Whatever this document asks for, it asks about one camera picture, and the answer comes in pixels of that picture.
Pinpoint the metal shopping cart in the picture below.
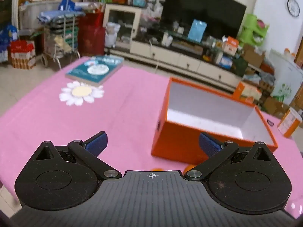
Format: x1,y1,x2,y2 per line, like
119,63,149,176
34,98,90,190
38,0,82,70

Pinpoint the small orange white box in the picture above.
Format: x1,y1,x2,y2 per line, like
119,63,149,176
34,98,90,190
222,36,239,56

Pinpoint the brown cardboard box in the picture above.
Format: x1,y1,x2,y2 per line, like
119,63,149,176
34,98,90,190
241,44,266,68

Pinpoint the blue packet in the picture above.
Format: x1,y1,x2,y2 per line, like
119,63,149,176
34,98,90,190
188,19,207,42

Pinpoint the black television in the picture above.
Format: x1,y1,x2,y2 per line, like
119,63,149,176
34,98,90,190
160,0,247,43

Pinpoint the dark green bag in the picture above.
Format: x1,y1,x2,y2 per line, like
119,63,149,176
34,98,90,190
231,58,249,77

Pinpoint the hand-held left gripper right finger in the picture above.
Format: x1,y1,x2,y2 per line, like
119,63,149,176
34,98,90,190
185,132,273,181

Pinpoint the orange cardboard box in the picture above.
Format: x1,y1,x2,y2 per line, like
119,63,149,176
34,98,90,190
151,77,278,165

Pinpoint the orange white canister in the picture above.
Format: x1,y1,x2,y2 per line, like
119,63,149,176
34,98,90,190
277,107,303,138

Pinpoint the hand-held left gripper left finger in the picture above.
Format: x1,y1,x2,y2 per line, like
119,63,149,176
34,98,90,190
35,131,122,180

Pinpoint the blue white tissue box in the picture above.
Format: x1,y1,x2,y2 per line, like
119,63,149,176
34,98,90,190
216,52,233,69

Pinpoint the round wall clock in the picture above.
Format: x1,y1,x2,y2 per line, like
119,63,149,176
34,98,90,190
287,0,300,17

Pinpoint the red gift bag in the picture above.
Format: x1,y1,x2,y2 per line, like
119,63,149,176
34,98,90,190
77,12,106,57

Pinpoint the white plastic bag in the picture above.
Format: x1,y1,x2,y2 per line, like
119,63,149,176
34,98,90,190
105,22,121,48

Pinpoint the white glass door cabinet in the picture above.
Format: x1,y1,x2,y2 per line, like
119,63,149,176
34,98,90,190
102,3,142,54

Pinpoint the white tv cabinet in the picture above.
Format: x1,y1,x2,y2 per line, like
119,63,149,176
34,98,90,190
104,26,242,93

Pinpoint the orange fruit carton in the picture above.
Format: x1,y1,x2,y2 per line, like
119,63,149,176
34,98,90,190
233,82,262,104

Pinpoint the teal book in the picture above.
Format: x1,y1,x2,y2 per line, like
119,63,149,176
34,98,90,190
65,55,125,87

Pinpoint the white refrigerator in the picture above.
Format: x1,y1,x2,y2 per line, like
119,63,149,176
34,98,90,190
269,48,303,106

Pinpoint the red white patterned carton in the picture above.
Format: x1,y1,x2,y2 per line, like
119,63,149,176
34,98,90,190
10,40,36,70

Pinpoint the green plastic rack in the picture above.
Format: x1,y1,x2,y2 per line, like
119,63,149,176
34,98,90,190
237,14,269,49

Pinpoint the blue shopping bag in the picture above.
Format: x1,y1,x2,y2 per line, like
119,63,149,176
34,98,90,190
58,0,76,11

